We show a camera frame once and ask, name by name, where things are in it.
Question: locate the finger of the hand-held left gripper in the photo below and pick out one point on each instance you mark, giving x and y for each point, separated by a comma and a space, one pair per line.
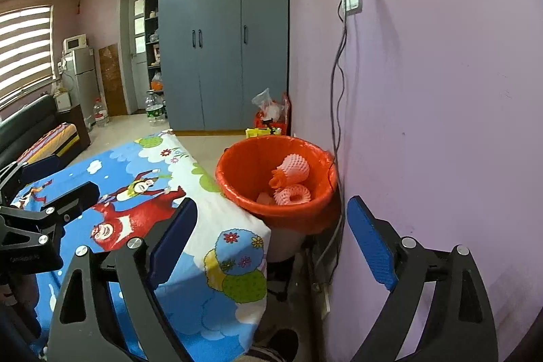
38, 169
76, 196

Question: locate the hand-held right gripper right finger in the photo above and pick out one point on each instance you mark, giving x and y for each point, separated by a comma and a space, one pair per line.
373, 243

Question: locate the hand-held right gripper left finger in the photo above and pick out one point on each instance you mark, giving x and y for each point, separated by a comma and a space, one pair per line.
174, 243

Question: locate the pink foam fruit net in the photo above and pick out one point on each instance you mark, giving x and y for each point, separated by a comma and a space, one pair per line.
292, 169
292, 195

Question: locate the bin with red bag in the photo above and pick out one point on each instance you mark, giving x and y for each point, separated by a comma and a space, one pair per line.
246, 175

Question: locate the striped sofa cushion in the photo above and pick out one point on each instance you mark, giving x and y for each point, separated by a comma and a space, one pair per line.
46, 141

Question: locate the black leather sofa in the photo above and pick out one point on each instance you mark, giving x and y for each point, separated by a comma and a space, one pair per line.
25, 124

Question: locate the printed cartoon blanket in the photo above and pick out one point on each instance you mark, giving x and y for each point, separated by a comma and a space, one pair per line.
203, 302

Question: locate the small white cabinet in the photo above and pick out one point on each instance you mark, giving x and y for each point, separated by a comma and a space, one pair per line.
62, 101

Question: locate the red label water bottle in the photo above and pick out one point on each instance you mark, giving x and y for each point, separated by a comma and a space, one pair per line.
100, 116

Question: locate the silver fridge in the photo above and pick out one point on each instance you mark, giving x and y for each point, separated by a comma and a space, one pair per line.
82, 82

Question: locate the brown wooden board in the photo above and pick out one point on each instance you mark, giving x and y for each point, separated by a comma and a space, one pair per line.
112, 82

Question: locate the green label water bottle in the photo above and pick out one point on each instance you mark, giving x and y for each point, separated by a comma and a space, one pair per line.
155, 111

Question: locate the striped window blind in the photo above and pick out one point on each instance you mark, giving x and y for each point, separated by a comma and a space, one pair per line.
25, 52

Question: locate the white door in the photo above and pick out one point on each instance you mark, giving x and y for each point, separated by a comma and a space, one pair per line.
140, 82

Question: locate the white microwave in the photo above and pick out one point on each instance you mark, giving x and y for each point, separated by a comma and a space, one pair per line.
75, 42

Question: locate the black shoe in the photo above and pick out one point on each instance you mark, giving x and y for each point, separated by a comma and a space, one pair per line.
280, 345

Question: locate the yellow box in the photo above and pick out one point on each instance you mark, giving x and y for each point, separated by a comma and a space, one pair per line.
258, 131

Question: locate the red bag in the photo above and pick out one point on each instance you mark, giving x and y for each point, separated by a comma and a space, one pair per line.
287, 111

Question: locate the clear plastic bag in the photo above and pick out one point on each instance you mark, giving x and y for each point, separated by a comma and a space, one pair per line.
267, 107

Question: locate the open storage shelf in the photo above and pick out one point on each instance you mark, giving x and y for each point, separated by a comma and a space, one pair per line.
152, 48

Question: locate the blue wardrobe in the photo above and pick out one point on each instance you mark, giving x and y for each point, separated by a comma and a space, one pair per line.
220, 48

